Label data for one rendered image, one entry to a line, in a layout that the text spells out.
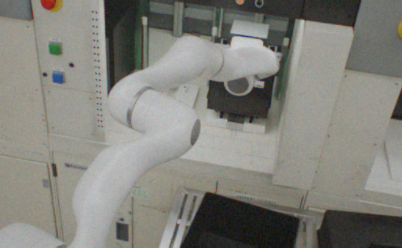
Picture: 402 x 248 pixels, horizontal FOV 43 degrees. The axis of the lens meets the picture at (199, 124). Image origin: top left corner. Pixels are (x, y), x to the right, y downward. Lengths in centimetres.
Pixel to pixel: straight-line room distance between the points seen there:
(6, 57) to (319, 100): 94
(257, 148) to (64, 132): 65
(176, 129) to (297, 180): 64
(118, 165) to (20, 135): 84
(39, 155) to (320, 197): 97
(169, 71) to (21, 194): 106
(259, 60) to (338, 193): 55
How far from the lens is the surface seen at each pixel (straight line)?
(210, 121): 179
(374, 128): 154
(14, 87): 172
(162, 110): 106
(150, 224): 191
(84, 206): 100
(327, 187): 167
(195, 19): 239
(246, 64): 135
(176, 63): 111
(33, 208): 205
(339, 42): 133
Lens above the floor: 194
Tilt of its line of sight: 36 degrees down
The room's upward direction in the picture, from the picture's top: 5 degrees clockwise
